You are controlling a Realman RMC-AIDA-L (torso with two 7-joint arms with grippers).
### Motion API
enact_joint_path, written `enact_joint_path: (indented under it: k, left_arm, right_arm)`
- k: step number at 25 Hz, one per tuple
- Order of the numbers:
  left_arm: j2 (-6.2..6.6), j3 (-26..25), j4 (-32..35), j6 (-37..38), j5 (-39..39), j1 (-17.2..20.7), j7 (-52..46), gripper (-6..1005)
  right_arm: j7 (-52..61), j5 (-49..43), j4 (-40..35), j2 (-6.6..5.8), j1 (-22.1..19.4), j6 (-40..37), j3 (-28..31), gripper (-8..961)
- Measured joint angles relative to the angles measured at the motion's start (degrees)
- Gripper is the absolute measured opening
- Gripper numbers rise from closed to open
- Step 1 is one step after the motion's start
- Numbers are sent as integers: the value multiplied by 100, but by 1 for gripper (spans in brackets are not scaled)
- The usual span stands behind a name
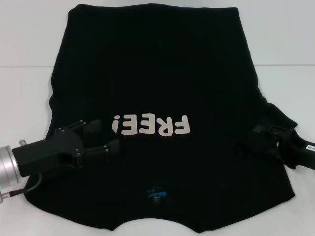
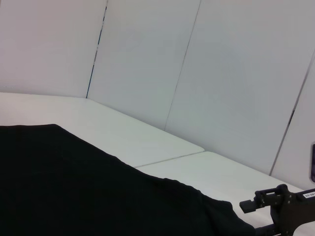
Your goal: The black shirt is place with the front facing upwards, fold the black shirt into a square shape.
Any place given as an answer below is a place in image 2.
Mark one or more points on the black shirt with FREE print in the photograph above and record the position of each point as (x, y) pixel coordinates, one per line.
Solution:
(86, 186)

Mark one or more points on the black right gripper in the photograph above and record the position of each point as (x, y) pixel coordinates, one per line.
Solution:
(300, 211)

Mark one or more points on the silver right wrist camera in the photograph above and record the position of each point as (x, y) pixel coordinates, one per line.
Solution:
(313, 162)

